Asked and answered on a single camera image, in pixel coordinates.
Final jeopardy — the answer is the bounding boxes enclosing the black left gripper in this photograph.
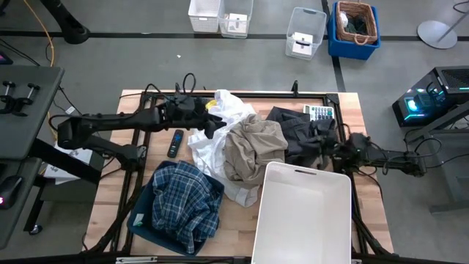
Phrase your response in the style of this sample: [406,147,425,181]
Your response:
[160,95,228,140]

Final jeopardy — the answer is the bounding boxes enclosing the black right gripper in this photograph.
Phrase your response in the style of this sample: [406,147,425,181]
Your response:
[317,128,363,172]

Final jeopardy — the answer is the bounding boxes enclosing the white shirt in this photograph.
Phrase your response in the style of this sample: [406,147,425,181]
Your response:
[187,89,262,208]

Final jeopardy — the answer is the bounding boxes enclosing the dark grey trousers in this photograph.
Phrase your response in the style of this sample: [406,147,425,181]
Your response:
[265,106,338,166]

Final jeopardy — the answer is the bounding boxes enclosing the beige khaki garment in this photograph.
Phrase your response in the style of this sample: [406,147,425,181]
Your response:
[223,113,289,190]

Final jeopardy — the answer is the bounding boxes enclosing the white plastic laundry bin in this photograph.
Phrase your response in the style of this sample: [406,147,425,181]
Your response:
[251,161,353,264]

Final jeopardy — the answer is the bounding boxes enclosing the blue plaid shirt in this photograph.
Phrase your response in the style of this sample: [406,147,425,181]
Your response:
[151,160,224,256]

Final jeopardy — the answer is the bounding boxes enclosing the navy blue bin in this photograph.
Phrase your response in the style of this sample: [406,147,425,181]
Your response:
[126,160,225,257]

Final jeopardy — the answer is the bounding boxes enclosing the white desk calculator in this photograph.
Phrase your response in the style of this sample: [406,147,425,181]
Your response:
[303,104,336,122]

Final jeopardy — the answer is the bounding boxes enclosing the black remote control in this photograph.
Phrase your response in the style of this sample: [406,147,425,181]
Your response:
[166,128,185,159]

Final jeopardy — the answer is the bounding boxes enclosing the blue plastic crate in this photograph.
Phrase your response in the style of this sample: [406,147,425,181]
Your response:
[327,2,382,61]

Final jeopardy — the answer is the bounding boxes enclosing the white cardboard box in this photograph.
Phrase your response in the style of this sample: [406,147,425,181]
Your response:
[291,32,314,56]
[226,13,248,34]

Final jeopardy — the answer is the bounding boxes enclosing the white perforated floor basket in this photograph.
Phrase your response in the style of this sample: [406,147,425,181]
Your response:
[188,0,222,33]

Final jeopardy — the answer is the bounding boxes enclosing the clear plastic storage bin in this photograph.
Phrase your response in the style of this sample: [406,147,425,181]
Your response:
[218,0,254,39]
[284,6,328,61]

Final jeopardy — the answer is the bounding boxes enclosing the dark cloth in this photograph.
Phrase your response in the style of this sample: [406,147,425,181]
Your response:
[346,14,368,34]

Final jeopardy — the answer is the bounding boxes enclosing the grey equipment stand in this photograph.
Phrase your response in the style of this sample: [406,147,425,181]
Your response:
[402,102,469,214]

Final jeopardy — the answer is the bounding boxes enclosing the brown wicker basket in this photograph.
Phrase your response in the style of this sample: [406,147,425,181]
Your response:
[336,0,379,45]

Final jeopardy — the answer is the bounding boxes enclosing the black computer tower with lights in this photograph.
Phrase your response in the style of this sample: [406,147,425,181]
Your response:
[391,65,469,128]

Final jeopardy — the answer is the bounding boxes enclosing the white paper sheet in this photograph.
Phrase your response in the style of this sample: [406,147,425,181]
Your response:
[43,141,95,186]

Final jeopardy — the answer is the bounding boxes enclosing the floor stand with round base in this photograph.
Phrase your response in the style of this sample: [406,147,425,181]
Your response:
[416,0,469,50]

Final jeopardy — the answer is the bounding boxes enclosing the black stand leg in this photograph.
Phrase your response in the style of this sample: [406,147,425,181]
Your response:
[38,0,91,45]

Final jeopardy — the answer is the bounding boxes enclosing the grey desk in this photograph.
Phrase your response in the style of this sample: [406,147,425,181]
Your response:
[0,65,65,251]

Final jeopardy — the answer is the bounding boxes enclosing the black clamp holder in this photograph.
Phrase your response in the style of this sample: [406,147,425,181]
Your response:
[0,80,41,117]

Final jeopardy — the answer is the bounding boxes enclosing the black computer mouse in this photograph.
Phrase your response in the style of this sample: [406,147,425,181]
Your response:
[0,175,23,210]

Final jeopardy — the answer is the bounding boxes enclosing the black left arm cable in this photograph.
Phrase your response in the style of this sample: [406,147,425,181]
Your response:
[144,72,199,102]

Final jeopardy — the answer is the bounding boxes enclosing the black metal frame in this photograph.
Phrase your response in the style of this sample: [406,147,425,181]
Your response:
[82,80,395,264]

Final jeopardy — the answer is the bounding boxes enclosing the silver metal bracket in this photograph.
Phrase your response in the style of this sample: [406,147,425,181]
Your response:
[115,256,158,264]

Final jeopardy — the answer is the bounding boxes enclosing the yellow cable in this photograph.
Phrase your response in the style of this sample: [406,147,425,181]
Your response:
[22,0,59,141]

